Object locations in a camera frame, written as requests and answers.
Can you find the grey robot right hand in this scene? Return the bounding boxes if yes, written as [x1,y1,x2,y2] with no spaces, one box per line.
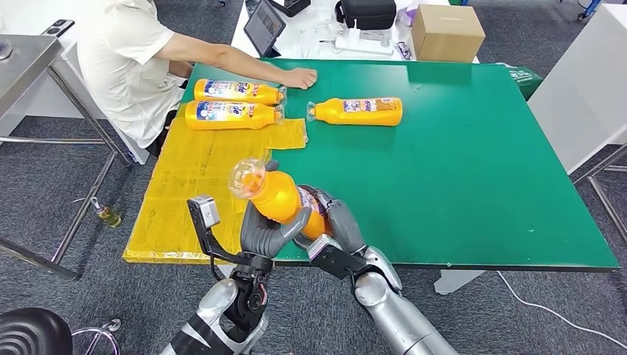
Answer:
[293,185,367,256]

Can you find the person's right hand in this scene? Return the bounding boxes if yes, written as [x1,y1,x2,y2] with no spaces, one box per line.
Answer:
[281,67,319,91]

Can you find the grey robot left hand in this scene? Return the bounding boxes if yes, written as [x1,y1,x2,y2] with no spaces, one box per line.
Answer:
[239,203,313,260]

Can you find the orange detergent bottle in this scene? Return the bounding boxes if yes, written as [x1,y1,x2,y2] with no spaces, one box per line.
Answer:
[228,158,334,241]
[306,97,404,127]
[184,100,286,132]
[194,78,288,107]

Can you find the small yellow liquid bottle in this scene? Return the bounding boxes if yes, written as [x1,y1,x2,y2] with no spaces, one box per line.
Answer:
[89,197,123,230]

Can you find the black tablet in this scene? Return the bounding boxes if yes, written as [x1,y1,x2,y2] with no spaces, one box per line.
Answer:
[243,0,288,58]

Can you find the white power strip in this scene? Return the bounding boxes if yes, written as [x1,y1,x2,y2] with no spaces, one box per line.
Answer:
[335,20,396,56]

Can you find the yellow taped cardboard mat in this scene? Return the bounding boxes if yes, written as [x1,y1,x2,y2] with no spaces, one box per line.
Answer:
[122,103,308,266]

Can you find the black carry case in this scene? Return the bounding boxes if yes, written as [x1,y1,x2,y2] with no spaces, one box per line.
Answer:
[335,0,398,30]

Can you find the pale purple tissue pack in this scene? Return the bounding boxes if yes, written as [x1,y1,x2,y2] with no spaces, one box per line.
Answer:
[396,5,418,28]

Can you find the white table leg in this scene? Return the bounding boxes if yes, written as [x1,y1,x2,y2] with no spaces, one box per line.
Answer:
[433,270,487,296]

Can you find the brown cardboard box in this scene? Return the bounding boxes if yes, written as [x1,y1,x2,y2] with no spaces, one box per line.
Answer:
[411,4,487,64]

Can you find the person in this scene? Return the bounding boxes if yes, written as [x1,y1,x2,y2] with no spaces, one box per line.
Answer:
[75,0,319,158]

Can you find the green bag with white print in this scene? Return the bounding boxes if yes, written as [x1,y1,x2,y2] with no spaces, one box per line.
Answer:
[504,64,545,102]

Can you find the black smartphone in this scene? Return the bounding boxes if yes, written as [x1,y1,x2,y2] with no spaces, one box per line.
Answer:
[41,18,76,38]

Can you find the white cabinet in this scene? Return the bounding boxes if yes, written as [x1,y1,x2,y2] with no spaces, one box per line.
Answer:
[527,4,627,175]

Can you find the stainless steel table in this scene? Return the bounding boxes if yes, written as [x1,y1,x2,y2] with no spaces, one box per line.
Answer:
[0,34,132,281]

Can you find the blue metal rack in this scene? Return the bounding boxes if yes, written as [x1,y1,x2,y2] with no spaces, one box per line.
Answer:
[560,0,603,21]

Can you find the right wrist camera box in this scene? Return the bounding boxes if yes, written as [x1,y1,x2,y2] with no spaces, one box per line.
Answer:
[307,234,368,281]

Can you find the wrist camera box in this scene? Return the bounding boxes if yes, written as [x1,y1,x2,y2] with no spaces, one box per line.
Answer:
[186,195,274,275]
[307,234,368,281]

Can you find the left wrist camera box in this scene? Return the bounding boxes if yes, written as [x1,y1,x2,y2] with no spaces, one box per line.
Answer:
[186,195,274,275]

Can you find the chrome stool ring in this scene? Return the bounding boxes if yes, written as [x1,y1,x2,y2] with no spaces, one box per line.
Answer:
[72,318,123,355]

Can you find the white floor cable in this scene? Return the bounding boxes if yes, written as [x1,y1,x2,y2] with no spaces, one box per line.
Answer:
[495,270,627,350]

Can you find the steel frame legs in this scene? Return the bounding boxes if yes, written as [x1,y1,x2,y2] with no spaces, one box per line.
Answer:
[570,139,627,249]

